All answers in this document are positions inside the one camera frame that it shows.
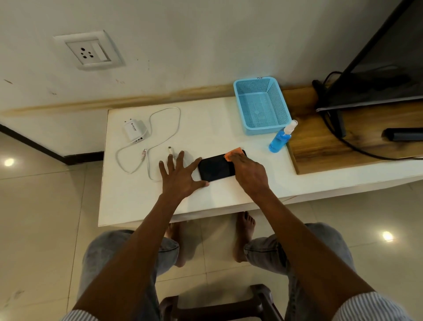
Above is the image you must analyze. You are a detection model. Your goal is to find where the person's right hand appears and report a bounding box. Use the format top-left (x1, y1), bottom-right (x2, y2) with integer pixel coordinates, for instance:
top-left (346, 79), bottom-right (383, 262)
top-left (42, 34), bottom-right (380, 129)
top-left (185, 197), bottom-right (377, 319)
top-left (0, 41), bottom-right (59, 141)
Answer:
top-left (227, 153), bottom-right (270, 198)

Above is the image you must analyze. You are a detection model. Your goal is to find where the person's left hand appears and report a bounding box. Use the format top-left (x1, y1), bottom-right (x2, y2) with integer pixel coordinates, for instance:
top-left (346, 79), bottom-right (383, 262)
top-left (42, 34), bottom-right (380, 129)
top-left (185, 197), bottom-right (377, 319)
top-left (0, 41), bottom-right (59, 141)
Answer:
top-left (159, 151), bottom-right (211, 199)

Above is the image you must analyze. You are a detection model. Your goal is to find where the orange cleaning cloth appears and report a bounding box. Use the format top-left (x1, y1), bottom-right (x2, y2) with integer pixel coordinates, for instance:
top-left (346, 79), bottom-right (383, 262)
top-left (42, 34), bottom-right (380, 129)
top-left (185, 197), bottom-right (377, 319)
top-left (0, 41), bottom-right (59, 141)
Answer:
top-left (224, 147), bottom-right (244, 162)

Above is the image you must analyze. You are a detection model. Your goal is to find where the black smartphone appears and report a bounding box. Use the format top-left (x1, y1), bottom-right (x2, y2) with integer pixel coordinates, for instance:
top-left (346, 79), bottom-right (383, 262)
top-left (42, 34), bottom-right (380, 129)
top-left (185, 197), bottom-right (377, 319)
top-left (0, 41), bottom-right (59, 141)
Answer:
top-left (198, 149), bottom-right (248, 183)

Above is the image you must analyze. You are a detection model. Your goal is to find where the person's left forearm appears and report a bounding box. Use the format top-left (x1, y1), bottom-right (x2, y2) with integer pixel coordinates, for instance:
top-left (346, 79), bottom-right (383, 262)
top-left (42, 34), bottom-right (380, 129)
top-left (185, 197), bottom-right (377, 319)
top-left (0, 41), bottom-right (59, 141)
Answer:
top-left (71, 193), bottom-right (186, 321)

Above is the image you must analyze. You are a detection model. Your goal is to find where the person's right forearm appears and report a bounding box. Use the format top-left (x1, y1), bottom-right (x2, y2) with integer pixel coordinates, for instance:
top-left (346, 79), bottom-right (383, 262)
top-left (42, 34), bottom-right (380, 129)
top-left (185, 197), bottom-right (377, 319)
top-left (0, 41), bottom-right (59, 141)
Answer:
top-left (254, 188), bottom-right (375, 313)

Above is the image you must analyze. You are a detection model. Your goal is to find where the blue liquid spray bottle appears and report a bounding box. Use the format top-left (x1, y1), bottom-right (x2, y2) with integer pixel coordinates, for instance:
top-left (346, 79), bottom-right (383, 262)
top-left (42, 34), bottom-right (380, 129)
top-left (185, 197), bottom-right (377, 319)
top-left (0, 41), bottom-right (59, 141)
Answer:
top-left (268, 120), bottom-right (299, 153)

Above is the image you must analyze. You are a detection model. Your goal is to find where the white charger adapter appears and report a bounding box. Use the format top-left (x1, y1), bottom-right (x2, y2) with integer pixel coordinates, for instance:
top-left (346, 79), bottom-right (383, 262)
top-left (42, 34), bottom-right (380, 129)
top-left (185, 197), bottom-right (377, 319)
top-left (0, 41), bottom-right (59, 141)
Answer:
top-left (124, 118), bottom-right (148, 144)

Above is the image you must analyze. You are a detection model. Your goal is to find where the blue perforated plastic basket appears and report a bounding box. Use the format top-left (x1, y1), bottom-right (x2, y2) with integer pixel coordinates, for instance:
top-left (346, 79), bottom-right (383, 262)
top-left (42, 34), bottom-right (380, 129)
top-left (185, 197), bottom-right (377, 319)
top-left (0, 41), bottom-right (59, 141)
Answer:
top-left (233, 76), bottom-right (292, 136)

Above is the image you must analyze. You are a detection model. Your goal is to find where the person's left bare foot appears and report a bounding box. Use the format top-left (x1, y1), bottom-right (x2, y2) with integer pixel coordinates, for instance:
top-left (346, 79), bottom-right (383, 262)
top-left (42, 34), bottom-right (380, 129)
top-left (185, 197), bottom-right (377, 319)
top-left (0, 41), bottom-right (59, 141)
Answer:
top-left (165, 222), bottom-right (188, 268)

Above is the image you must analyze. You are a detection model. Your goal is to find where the person's bare foot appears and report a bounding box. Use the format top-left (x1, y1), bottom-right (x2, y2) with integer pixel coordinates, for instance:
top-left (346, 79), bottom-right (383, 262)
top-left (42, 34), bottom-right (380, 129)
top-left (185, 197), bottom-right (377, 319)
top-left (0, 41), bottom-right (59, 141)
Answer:
top-left (232, 212), bottom-right (257, 264)
top-left (165, 222), bottom-right (188, 268)

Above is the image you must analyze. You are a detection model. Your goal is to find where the person's right bare foot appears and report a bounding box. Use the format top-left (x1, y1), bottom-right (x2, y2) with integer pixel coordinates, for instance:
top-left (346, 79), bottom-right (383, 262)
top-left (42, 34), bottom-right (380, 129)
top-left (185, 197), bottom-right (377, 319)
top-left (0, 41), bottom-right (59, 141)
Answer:
top-left (232, 212), bottom-right (257, 264)

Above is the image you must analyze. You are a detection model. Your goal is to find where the person's right jeans leg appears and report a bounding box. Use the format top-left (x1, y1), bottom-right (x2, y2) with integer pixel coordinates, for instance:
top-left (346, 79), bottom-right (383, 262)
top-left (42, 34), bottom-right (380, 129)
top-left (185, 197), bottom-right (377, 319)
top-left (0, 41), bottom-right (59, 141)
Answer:
top-left (244, 222), bottom-right (357, 321)

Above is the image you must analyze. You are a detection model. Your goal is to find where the person's jeans leg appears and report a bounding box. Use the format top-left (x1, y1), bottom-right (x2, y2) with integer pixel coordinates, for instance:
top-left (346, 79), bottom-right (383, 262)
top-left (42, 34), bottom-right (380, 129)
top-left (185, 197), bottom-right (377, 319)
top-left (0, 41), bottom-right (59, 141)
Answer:
top-left (244, 222), bottom-right (357, 321)
top-left (77, 230), bottom-right (180, 321)

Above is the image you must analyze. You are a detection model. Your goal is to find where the black television stand foot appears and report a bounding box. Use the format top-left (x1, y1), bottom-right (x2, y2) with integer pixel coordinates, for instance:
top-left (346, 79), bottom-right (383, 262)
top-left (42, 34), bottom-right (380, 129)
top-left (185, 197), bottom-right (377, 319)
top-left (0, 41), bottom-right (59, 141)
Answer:
top-left (330, 109), bottom-right (347, 139)

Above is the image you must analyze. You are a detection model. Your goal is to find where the person's left jeans leg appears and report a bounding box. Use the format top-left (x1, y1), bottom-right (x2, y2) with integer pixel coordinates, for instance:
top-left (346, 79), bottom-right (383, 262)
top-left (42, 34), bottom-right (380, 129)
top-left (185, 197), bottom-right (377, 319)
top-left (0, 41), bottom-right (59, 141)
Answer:
top-left (77, 230), bottom-right (180, 321)

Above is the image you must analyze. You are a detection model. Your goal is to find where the brown wooden board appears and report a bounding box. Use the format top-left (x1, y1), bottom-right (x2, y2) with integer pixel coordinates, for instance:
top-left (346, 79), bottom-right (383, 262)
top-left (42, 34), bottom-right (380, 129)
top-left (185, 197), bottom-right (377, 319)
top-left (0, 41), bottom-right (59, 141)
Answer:
top-left (282, 87), bottom-right (423, 175)

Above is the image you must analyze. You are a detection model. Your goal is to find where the dark brown plastic stool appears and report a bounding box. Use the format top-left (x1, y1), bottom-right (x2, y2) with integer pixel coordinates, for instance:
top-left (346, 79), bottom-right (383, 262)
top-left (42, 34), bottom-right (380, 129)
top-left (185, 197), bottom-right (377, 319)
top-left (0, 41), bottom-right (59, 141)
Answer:
top-left (159, 284), bottom-right (285, 321)

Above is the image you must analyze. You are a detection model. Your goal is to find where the black remote control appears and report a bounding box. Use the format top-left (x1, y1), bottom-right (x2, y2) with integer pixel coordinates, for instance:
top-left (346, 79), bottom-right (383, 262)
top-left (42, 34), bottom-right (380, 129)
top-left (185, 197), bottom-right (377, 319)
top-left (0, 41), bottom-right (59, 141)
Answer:
top-left (382, 128), bottom-right (423, 142)

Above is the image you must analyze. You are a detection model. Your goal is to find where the person's left striped sleeve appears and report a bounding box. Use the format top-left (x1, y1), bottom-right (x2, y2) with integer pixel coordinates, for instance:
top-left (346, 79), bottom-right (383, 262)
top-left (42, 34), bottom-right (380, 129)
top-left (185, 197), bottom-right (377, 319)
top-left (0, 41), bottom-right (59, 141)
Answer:
top-left (61, 309), bottom-right (100, 321)

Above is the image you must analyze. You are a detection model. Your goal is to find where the person's striped sleeve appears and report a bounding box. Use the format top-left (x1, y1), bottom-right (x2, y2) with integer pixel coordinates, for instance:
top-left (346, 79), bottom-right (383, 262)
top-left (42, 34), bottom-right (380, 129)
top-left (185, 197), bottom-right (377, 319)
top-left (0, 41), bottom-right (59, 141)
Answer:
top-left (331, 291), bottom-right (414, 321)
top-left (61, 309), bottom-right (100, 321)

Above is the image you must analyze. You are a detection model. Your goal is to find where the black flat television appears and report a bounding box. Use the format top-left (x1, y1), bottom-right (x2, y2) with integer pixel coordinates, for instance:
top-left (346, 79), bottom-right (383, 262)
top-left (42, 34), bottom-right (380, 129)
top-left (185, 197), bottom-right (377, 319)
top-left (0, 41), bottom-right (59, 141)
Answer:
top-left (315, 0), bottom-right (423, 113)

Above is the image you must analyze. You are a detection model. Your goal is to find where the person's right striped sleeve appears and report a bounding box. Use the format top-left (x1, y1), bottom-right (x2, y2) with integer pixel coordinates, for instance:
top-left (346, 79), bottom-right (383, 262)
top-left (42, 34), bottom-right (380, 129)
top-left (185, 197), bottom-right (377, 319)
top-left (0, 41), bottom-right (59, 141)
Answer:
top-left (331, 291), bottom-right (414, 321)

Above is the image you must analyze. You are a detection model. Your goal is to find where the white charging cable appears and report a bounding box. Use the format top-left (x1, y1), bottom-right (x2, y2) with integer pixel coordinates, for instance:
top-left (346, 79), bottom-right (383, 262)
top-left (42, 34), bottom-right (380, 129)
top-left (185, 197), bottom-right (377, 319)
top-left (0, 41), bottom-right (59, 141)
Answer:
top-left (115, 107), bottom-right (182, 183)

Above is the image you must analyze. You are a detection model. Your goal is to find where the black power cable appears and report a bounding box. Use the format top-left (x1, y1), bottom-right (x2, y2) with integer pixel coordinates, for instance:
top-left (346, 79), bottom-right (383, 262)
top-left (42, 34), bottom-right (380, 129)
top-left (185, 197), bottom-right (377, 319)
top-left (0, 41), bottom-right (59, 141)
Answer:
top-left (312, 71), bottom-right (423, 161)

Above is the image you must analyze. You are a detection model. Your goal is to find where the white wall power socket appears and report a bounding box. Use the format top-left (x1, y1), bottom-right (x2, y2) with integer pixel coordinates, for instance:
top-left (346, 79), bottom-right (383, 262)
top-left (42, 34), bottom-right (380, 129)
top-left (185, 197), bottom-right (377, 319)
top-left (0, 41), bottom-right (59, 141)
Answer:
top-left (53, 30), bottom-right (126, 71)

